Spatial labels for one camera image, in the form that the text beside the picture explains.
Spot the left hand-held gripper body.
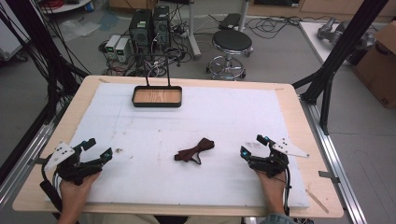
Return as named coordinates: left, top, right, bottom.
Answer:
left=43, top=141, right=105, bottom=187

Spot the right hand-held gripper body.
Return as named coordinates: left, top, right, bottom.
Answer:
left=247, top=137, right=310, bottom=179

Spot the dark red bow tie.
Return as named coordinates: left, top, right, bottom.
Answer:
left=174, top=137, right=216, bottom=166

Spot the person's left hand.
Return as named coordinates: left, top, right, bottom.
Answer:
left=58, top=172, right=101, bottom=217

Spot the person's right hand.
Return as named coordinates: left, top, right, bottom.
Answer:
left=254, top=170, right=288, bottom=216

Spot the thin wooden stick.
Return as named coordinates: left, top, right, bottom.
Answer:
left=305, top=188, right=330, bottom=215

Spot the white foam mat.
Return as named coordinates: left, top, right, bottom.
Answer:
left=46, top=81, right=311, bottom=209

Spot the black stand with wooden tray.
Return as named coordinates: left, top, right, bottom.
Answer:
left=131, top=53, right=183, bottom=109

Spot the white power supply unit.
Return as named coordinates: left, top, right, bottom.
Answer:
left=114, top=37, right=131, bottom=63
left=105, top=34, right=122, bottom=61

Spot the black round stool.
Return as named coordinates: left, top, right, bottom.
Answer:
left=205, top=29, right=254, bottom=81

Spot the clear plastic sheet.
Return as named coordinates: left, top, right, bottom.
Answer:
left=58, top=18, right=103, bottom=43

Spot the black flat box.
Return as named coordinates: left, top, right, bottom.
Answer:
left=218, top=12, right=243, bottom=32

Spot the black computer tower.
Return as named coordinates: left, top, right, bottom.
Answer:
left=128, top=8, right=154, bottom=54
left=151, top=5, right=172, bottom=51

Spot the white table leg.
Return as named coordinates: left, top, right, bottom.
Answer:
left=186, top=0, right=203, bottom=61

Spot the brown cardboard box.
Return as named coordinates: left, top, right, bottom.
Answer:
left=352, top=21, right=396, bottom=109

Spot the round white table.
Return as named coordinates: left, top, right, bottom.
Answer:
left=39, top=0, right=93, bottom=15

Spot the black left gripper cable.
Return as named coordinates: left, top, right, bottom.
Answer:
left=39, top=154, right=64, bottom=220

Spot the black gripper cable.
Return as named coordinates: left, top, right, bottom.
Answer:
left=274, top=167, right=292, bottom=217
left=39, top=154, right=64, bottom=220

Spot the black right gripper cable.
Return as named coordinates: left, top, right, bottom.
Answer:
left=274, top=167, right=292, bottom=217

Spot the aluminium rail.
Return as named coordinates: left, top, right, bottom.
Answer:
left=0, top=122, right=56, bottom=207
left=299, top=98, right=369, bottom=224

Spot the metal rail bracket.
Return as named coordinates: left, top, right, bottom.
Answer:
left=318, top=170, right=341, bottom=185

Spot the black metal frame stand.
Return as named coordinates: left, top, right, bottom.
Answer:
left=0, top=0, right=92, bottom=185
left=291, top=0, right=390, bottom=136

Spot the tangle of floor cables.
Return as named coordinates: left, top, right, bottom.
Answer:
left=97, top=3, right=195, bottom=78

